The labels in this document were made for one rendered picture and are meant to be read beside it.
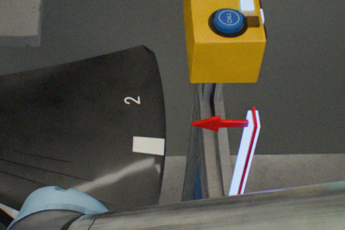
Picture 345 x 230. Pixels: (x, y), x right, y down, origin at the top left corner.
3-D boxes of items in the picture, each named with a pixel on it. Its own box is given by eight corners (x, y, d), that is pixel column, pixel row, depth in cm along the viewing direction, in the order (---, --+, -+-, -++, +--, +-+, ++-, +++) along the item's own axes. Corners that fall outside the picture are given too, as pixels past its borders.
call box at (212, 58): (181, 13, 108) (186, -39, 99) (244, 13, 108) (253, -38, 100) (188, 90, 98) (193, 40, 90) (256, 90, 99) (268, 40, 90)
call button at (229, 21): (212, 15, 94) (213, 6, 92) (240, 15, 94) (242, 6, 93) (214, 36, 91) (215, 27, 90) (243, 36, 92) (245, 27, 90)
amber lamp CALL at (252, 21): (245, 18, 93) (246, 15, 93) (257, 18, 93) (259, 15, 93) (246, 27, 92) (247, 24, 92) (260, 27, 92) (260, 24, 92)
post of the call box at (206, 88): (200, 87, 113) (207, 36, 103) (218, 87, 113) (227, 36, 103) (202, 101, 111) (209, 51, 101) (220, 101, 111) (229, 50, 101)
